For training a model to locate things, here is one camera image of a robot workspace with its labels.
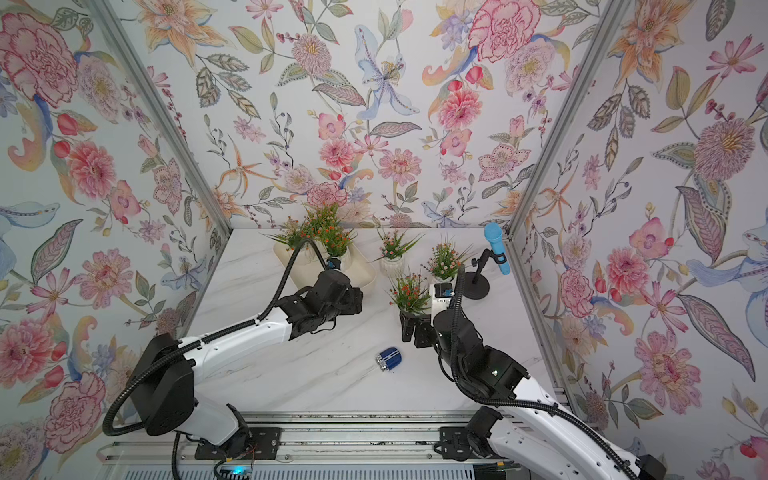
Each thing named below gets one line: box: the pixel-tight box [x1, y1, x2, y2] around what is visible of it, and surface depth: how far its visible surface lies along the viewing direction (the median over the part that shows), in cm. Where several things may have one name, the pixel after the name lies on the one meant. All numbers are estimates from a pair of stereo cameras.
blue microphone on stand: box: [464, 222, 511, 300], surface depth 93 cm
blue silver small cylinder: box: [375, 347, 402, 372], surface depth 87 cm
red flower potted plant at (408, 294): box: [389, 273, 431, 315], surface depth 88 cm
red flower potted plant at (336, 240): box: [320, 226, 358, 258], surface depth 103 cm
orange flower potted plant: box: [299, 202, 355, 251], surface depth 103 cm
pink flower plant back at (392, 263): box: [370, 228, 426, 278], surface depth 104 cm
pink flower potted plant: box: [258, 216, 301, 251], surface depth 103 cm
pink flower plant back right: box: [420, 233, 477, 283], surface depth 98 cm
